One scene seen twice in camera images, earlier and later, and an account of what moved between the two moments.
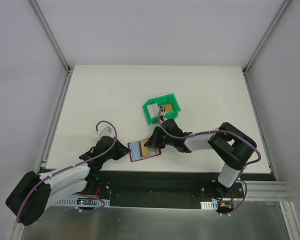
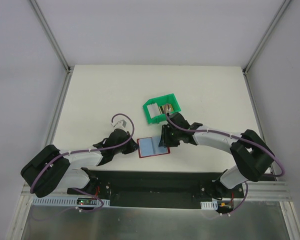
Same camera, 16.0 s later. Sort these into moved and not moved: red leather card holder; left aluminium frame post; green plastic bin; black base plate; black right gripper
Moved: black right gripper; red leather card holder
Not moved: green plastic bin; black base plate; left aluminium frame post
